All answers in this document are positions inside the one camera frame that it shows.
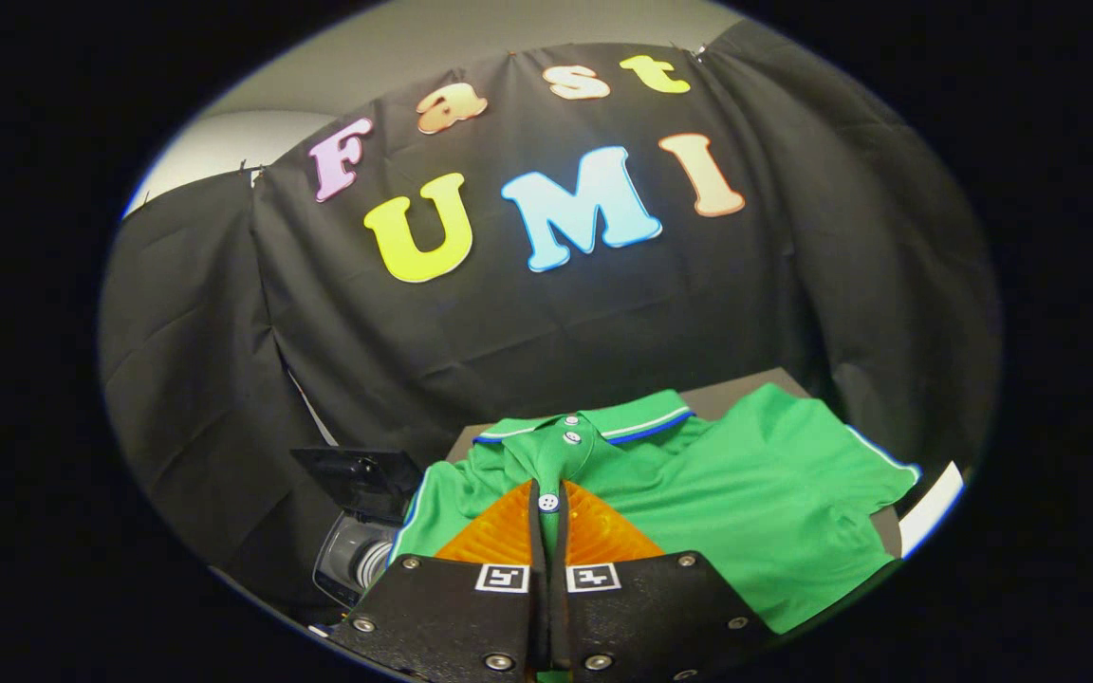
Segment black backdrop cloth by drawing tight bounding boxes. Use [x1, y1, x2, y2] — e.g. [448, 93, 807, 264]
[98, 19, 1004, 627]

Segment beige cabinet with dark top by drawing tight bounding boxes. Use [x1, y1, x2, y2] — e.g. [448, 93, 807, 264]
[446, 367, 904, 563]

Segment green polo shirt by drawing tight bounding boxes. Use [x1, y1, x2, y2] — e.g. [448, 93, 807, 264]
[389, 381, 923, 636]

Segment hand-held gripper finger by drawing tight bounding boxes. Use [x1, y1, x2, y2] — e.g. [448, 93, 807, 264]
[550, 479, 776, 683]
[327, 479, 548, 683]

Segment white flat sheet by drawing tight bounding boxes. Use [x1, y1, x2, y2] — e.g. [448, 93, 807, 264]
[898, 461, 966, 560]

